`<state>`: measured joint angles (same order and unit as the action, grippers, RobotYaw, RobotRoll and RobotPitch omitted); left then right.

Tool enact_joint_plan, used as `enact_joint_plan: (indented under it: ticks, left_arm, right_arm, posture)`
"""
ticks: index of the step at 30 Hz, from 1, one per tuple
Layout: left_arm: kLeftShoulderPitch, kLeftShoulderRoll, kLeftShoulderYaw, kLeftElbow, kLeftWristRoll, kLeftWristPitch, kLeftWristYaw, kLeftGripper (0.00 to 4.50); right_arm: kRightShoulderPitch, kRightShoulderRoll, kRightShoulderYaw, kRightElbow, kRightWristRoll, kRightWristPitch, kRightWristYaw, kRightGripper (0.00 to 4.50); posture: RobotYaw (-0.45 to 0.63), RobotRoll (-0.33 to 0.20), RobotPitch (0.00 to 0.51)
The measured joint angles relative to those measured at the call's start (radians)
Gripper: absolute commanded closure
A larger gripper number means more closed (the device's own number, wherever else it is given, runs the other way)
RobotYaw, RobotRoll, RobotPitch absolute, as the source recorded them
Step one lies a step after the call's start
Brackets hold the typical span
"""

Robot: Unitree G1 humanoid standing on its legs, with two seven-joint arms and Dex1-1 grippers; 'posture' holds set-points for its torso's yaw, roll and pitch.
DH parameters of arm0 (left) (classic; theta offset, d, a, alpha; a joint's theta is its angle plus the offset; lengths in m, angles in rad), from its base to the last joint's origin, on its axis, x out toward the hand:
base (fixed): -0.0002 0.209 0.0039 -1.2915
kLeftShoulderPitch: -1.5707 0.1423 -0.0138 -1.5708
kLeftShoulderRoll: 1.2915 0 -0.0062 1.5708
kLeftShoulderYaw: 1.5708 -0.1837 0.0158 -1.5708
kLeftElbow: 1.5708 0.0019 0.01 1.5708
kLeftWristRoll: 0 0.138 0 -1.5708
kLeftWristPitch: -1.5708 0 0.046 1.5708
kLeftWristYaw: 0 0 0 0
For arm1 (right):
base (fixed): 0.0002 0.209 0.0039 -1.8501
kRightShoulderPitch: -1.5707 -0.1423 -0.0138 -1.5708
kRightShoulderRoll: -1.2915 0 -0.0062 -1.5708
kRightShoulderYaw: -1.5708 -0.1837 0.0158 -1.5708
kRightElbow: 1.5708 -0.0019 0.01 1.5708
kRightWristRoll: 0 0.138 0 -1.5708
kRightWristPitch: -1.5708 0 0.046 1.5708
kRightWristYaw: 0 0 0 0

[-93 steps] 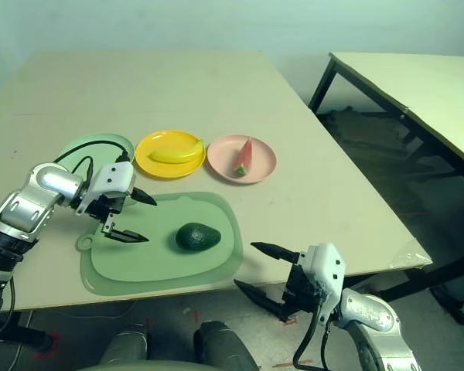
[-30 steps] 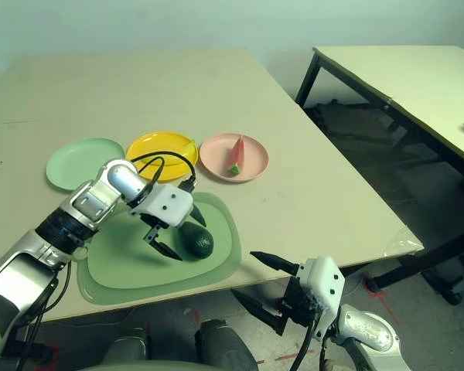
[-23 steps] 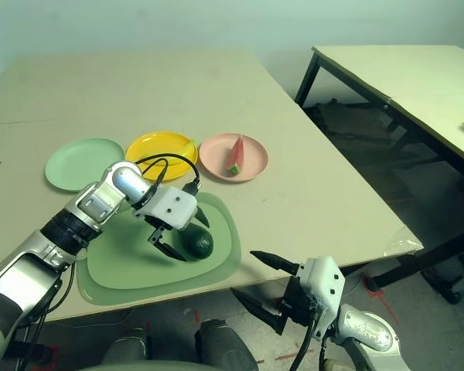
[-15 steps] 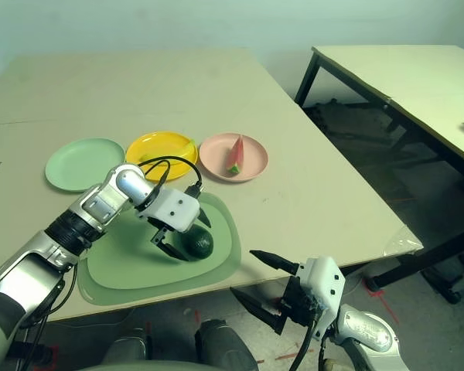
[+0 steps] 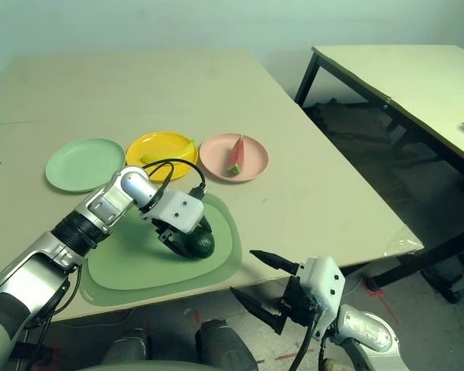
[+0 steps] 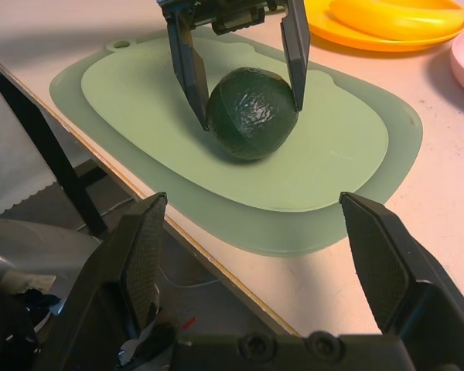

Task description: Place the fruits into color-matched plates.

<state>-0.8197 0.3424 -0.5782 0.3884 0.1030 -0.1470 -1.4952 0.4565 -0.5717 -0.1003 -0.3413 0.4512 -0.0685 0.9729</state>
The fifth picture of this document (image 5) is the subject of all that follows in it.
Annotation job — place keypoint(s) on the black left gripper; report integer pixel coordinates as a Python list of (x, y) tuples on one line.
[(168, 230)]

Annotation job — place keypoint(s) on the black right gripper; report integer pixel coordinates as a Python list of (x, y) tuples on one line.
[(299, 305)]

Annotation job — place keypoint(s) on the dark green avocado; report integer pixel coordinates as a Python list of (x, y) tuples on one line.
[(203, 245)]

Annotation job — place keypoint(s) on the yellow banana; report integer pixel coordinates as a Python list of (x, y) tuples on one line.
[(178, 152)]

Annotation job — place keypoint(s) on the red watermelon slice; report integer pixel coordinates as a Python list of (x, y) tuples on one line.
[(236, 158)]

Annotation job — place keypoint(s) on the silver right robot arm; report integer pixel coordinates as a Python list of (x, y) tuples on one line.
[(367, 336)]

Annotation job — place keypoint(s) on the light green cutting board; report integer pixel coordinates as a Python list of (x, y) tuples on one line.
[(139, 263)]

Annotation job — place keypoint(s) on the translucent green table mat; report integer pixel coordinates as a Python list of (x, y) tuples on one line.
[(158, 291)]

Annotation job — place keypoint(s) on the grey robot right leg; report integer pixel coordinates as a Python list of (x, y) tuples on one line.
[(224, 346)]

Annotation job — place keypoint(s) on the grey robot leg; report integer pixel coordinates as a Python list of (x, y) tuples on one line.
[(127, 344), (224, 346)]

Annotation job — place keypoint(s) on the pink round plate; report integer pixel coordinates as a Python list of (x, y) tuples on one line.
[(216, 154)]

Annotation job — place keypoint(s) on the yellow round plate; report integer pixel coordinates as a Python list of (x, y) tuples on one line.
[(158, 145)]

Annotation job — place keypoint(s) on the tan shoe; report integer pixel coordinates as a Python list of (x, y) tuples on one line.
[(336, 365)]

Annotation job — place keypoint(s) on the grey robot left leg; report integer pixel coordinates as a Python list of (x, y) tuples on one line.
[(127, 344)]

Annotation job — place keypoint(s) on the green round plate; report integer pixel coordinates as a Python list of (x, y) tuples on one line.
[(81, 164)]

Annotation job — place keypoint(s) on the clear plastic film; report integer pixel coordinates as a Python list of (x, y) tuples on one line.
[(404, 243)]

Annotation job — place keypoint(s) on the beige side table black legs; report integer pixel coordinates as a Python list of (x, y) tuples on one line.
[(410, 73)]

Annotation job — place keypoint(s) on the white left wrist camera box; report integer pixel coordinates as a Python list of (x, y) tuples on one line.
[(178, 210)]

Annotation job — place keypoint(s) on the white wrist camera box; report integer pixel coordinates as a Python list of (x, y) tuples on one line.
[(178, 210), (325, 282)]

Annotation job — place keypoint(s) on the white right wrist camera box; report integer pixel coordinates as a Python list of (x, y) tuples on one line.
[(325, 282)]

